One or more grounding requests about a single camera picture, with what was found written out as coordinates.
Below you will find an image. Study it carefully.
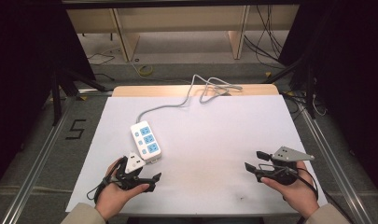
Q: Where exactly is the wooden table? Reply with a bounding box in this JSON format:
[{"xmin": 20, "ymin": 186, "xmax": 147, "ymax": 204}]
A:
[{"xmin": 111, "ymin": 84, "xmax": 280, "ymax": 98}]

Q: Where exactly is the white cable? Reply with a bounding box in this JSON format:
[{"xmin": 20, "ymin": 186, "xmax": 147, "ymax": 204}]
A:
[{"xmin": 312, "ymin": 92, "xmax": 328, "ymax": 118}]

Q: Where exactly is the white blue power strip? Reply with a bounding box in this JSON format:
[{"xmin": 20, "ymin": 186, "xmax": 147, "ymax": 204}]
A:
[{"xmin": 130, "ymin": 119, "xmax": 163, "ymax": 164}]

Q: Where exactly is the wooden furniture panel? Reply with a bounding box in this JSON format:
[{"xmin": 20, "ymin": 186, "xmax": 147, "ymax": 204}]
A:
[
  {"xmin": 227, "ymin": 5, "xmax": 251, "ymax": 61},
  {"xmin": 109, "ymin": 7, "xmax": 141, "ymax": 63}
]

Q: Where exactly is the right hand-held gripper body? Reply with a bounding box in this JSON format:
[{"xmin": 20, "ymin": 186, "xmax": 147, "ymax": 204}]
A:
[{"xmin": 254, "ymin": 146, "xmax": 315, "ymax": 187}]

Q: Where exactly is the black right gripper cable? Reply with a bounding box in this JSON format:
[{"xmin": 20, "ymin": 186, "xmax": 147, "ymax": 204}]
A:
[{"xmin": 296, "ymin": 167, "xmax": 357, "ymax": 224}]

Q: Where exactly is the bundle of black cables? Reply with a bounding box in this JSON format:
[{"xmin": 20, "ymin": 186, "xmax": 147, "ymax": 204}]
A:
[{"xmin": 244, "ymin": 4, "xmax": 287, "ymax": 70}]

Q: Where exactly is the black metal stand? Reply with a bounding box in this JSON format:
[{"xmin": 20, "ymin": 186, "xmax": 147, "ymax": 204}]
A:
[{"xmin": 50, "ymin": 66, "xmax": 107, "ymax": 126}]

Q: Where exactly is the thin black floor cable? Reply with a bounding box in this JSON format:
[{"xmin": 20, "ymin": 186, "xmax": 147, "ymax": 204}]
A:
[{"xmin": 86, "ymin": 51, "xmax": 117, "ymax": 82}]

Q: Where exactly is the grey power strip cable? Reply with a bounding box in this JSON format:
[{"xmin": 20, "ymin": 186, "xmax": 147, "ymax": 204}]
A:
[{"xmin": 135, "ymin": 74, "xmax": 244, "ymax": 124}]

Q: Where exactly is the metal floor rail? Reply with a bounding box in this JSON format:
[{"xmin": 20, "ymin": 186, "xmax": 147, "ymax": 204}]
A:
[
  {"xmin": 1, "ymin": 96, "xmax": 77, "ymax": 224},
  {"xmin": 296, "ymin": 99, "xmax": 375, "ymax": 224}
]

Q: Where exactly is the yellow cable coil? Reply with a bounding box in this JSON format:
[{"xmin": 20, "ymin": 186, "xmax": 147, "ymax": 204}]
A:
[{"xmin": 137, "ymin": 63, "xmax": 154, "ymax": 77}]

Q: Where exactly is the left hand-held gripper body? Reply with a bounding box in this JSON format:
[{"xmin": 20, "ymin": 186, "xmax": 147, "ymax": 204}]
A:
[{"xmin": 116, "ymin": 151, "xmax": 154, "ymax": 189}]

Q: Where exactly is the person's left hand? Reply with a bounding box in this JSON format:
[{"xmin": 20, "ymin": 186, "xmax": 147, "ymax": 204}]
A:
[{"xmin": 94, "ymin": 156, "xmax": 150, "ymax": 220}]

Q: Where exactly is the person's right hand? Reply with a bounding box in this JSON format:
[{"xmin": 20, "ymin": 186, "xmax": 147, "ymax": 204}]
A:
[{"xmin": 259, "ymin": 160, "xmax": 321, "ymax": 219}]

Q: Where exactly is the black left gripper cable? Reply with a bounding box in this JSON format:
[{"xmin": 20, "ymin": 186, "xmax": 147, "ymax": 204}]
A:
[{"xmin": 86, "ymin": 161, "xmax": 129, "ymax": 205}]

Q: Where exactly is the white table sheet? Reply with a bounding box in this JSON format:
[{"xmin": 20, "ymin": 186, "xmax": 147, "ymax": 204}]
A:
[{"xmin": 65, "ymin": 94, "xmax": 329, "ymax": 217}]

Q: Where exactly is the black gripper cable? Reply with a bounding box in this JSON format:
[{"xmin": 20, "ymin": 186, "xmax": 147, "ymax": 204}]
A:
[
  {"xmin": 296, "ymin": 167, "xmax": 357, "ymax": 224},
  {"xmin": 86, "ymin": 161, "xmax": 129, "ymax": 205}
]

